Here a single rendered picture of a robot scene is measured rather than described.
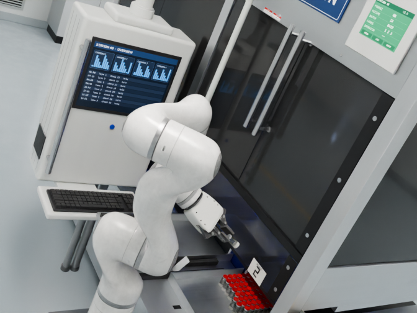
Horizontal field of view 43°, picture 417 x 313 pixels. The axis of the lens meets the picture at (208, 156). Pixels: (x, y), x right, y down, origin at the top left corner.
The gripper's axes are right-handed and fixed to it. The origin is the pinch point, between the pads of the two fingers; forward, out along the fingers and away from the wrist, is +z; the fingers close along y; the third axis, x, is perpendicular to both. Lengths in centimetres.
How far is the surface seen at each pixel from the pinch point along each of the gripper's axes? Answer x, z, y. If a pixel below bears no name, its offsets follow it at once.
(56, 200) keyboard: -74, -36, 1
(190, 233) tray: -52, 12, -19
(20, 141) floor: -263, -59, -85
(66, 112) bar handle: -56, -58, -21
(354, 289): 3, 55, -21
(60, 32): -416, -114, -281
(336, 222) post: 23.7, 18.5, -17.3
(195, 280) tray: -33.2, 16.4, 3.0
